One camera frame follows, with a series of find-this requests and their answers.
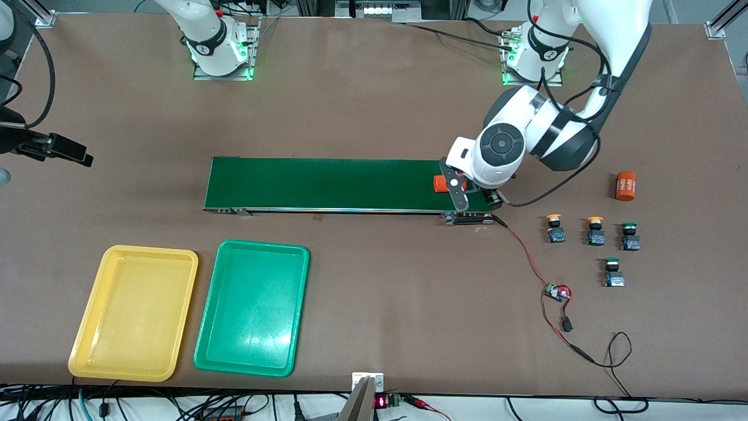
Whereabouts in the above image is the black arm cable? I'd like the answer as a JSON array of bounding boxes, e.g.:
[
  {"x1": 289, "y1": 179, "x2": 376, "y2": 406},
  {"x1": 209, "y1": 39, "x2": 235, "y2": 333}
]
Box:
[
  {"x1": 0, "y1": 12, "x2": 55, "y2": 128},
  {"x1": 503, "y1": 0, "x2": 614, "y2": 208}
]

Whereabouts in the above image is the grey tapered camera post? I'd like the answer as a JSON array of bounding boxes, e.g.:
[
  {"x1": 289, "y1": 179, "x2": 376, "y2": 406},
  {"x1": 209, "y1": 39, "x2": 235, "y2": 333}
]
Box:
[{"x1": 338, "y1": 377, "x2": 376, "y2": 421}]

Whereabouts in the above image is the thin black looped cable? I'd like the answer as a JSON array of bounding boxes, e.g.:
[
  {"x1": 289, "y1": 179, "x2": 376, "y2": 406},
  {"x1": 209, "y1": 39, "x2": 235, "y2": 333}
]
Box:
[{"x1": 590, "y1": 332, "x2": 649, "y2": 415}]

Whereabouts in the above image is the grey lit control box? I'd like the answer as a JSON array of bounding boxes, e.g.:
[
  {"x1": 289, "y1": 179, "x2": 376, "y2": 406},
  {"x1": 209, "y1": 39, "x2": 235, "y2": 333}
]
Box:
[{"x1": 335, "y1": 0, "x2": 423, "y2": 24}]

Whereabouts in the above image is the orange cylinder with white print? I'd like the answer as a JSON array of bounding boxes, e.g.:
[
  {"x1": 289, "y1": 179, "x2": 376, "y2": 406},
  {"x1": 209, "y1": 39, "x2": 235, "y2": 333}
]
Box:
[
  {"x1": 615, "y1": 170, "x2": 638, "y2": 202},
  {"x1": 433, "y1": 174, "x2": 468, "y2": 193}
]

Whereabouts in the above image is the yellow plastic tray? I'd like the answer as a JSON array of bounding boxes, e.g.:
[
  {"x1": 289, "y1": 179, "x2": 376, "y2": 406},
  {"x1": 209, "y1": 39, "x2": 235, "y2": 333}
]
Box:
[{"x1": 68, "y1": 244, "x2": 199, "y2": 383}]

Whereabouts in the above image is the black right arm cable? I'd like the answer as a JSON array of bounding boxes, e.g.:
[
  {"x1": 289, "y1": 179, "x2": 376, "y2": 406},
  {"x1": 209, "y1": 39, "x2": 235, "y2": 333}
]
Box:
[{"x1": 0, "y1": 12, "x2": 55, "y2": 128}]

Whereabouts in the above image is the small metal table bracket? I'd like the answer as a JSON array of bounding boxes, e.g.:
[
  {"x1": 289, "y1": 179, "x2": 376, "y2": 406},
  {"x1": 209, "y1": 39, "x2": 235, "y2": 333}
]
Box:
[{"x1": 351, "y1": 372, "x2": 385, "y2": 394}]

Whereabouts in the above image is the red clip lead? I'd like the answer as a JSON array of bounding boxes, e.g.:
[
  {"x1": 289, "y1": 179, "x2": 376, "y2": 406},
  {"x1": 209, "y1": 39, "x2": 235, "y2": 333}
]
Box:
[{"x1": 403, "y1": 395, "x2": 452, "y2": 421}]

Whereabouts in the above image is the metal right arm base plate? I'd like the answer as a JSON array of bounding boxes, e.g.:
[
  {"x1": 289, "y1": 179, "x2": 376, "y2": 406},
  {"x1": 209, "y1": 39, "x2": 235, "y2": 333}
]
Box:
[{"x1": 193, "y1": 18, "x2": 261, "y2": 81}]

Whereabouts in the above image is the black base power cable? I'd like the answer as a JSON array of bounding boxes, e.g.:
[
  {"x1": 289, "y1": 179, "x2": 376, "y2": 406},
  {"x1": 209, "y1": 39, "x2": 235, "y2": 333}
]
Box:
[{"x1": 403, "y1": 18, "x2": 516, "y2": 51}]

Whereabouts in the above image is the orange black power strip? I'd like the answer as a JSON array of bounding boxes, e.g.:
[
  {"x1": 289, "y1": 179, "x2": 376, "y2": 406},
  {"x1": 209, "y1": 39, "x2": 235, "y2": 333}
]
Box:
[{"x1": 199, "y1": 406, "x2": 246, "y2": 421}]

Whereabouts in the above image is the green plastic tray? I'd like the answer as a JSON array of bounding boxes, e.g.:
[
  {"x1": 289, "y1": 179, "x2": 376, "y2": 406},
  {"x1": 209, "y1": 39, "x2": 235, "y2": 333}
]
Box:
[{"x1": 193, "y1": 239, "x2": 310, "y2": 378}]

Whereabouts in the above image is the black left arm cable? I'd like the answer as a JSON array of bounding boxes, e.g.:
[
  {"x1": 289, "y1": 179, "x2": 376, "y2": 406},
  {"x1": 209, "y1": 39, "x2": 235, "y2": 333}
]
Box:
[{"x1": 503, "y1": 0, "x2": 614, "y2": 208}]

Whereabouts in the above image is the green conveyor belt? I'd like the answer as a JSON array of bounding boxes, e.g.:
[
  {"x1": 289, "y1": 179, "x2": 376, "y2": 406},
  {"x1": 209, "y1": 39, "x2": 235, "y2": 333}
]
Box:
[{"x1": 203, "y1": 157, "x2": 494, "y2": 226}]

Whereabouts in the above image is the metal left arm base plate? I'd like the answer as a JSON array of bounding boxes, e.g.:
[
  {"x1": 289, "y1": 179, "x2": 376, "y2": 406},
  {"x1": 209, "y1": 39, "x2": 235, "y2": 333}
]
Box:
[{"x1": 501, "y1": 30, "x2": 565, "y2": 87}]

